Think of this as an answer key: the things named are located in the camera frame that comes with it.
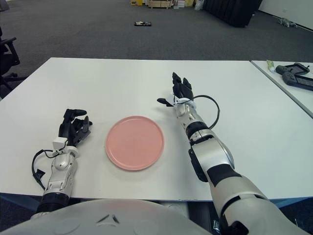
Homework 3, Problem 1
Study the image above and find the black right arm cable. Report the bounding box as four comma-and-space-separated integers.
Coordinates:
193, 94, 221, 129

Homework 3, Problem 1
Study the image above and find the black cabinet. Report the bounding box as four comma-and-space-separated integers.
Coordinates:
202, 0, 264, 28

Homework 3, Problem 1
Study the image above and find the grey robot dog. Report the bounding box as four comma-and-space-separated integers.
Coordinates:
277, 17, 298, 28

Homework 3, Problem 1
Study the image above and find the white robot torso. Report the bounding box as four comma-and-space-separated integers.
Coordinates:
0, 198, 213, 235

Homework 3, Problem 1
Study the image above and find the wooden crate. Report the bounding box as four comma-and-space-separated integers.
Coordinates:
148, 0, 172, 9

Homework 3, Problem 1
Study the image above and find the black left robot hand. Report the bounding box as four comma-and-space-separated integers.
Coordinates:
58, 108, 93, 147

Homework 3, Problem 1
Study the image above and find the black office chair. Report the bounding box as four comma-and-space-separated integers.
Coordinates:
0, 24, 26, 91

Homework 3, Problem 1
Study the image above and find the pink round plate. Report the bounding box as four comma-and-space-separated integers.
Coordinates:
105, 116, 165, 171

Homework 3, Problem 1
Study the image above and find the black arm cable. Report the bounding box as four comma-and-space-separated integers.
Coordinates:
31, 149, 56, 190
193, 94, 221, 129

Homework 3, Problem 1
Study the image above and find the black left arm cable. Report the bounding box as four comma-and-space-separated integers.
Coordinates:
31, 149, 56, 190

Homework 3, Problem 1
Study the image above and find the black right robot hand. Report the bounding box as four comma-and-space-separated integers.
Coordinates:
157, 71, 194, 107

